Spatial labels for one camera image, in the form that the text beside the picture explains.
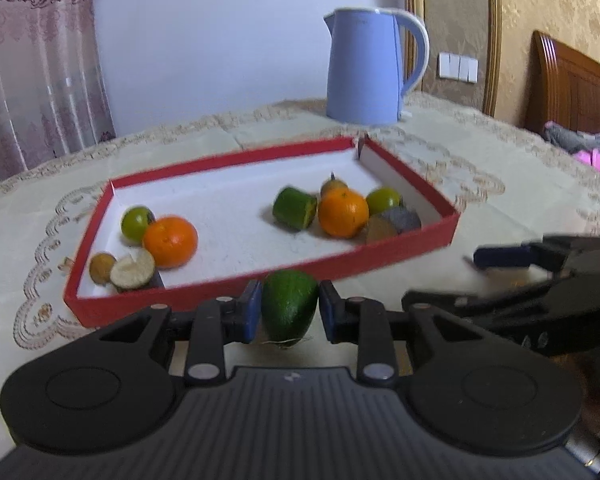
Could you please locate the tapered green cucumber end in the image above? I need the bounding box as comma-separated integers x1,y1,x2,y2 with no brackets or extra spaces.
261,270,321,350

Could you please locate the white wall switch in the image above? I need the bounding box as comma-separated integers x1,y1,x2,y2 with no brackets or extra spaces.
438,52,479,84

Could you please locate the wooden headboard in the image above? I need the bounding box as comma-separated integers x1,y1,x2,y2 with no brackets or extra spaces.
524,30,600,136

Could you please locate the green round citrus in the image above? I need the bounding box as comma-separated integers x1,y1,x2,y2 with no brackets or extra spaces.
120,205,156,246

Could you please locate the small tan round fruit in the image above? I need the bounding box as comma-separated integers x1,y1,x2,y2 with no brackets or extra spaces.
88,252,118,286

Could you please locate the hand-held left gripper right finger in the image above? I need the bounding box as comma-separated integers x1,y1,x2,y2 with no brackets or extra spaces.
318,279,486,387

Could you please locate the orange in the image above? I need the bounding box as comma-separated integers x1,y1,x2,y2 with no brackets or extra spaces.
143,215,199,269
318,189,370,239

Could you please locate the cream embroidered tablecloth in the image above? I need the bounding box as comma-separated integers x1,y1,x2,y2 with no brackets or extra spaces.
0,91,600,456

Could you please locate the small yellow fruit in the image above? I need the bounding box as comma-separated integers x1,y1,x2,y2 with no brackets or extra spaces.
320,172,350,198

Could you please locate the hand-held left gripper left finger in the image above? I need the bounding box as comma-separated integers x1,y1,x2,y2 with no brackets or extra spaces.
97,279,264,387

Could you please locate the grey cloth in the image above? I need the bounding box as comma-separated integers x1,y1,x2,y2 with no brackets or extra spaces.
544,121,600,155

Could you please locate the red cardboard tray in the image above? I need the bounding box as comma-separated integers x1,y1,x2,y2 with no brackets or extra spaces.
63,135,462,328

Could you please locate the green cucumber piece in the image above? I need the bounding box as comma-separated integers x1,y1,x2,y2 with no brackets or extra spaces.
272,186,319,232

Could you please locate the blue electric kettle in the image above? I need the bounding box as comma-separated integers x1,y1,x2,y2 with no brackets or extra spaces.
323,7,431,126

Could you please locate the pink patterned curtain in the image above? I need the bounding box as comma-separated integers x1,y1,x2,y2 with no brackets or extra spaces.
0,0,117,188

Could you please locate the green tomato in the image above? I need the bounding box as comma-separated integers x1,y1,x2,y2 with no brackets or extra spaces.
365,187,402,216

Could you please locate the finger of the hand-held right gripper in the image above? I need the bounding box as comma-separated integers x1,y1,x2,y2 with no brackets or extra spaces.
402,275,581,317
474,235,600,273

